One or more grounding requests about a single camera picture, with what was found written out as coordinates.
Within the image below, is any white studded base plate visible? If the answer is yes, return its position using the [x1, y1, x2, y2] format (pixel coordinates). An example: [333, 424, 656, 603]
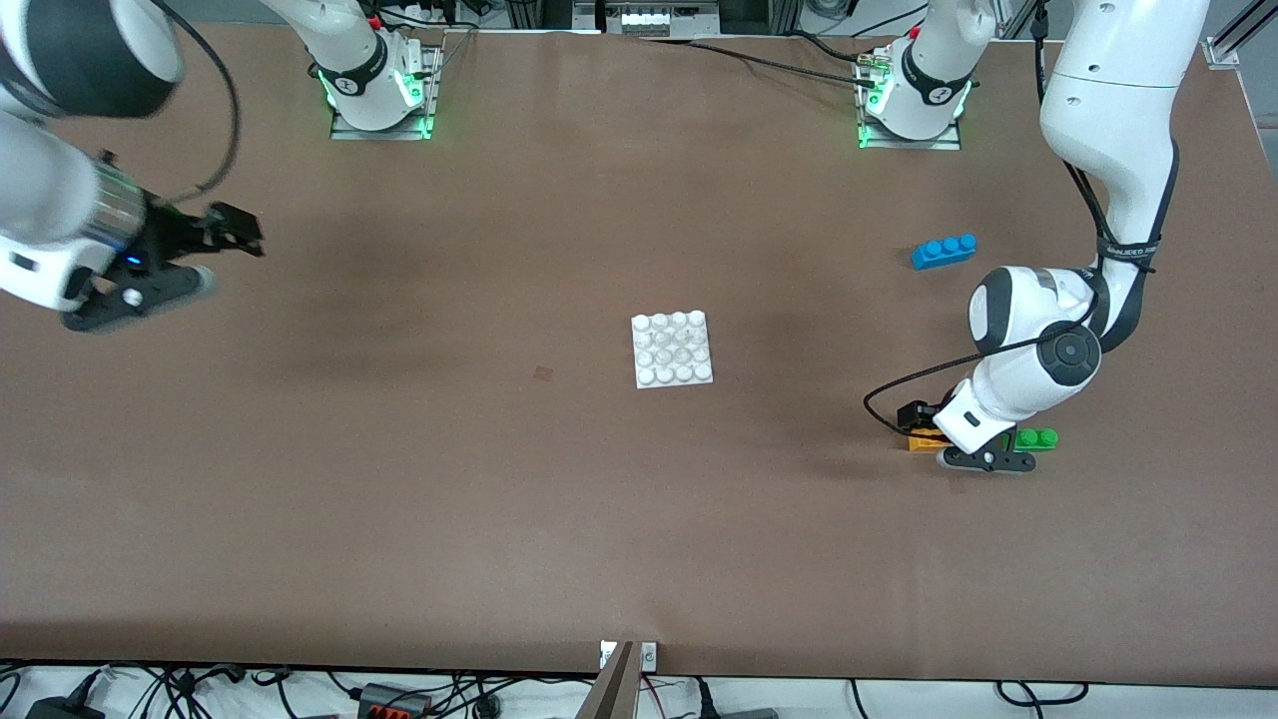
[631, 311, 715, 390]

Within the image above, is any blue three-stud block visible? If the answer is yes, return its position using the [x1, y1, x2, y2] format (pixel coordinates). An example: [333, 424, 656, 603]
[911, 234, 978, 272]

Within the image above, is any white power strip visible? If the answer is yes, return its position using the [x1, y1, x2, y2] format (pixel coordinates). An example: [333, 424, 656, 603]
[599, 0, 722, 37]

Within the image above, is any black power brick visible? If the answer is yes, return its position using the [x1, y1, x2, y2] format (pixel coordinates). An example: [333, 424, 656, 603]
[25, 671, 107, 719]

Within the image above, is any black adapter with orange levers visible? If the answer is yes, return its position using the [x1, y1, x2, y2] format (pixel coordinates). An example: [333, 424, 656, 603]
[357, 683, 432, 719]

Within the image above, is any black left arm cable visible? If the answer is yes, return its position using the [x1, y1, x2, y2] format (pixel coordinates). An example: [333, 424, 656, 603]
[864, 10, 1111, 436]

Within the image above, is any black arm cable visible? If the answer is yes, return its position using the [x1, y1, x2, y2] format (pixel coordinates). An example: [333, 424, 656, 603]
[864, 10, 1111, 436]
[150, 0, 242, 207]

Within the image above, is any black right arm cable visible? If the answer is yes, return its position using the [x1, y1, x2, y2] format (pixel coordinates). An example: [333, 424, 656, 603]
[150, 0, 242, 207]

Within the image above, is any black looped floor cable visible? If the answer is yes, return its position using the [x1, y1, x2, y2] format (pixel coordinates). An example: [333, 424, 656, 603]
[995, 680, 1090, 709]

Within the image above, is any black cable across table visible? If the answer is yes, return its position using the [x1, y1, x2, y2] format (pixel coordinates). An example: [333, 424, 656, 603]
[639, 34, 886, 91]

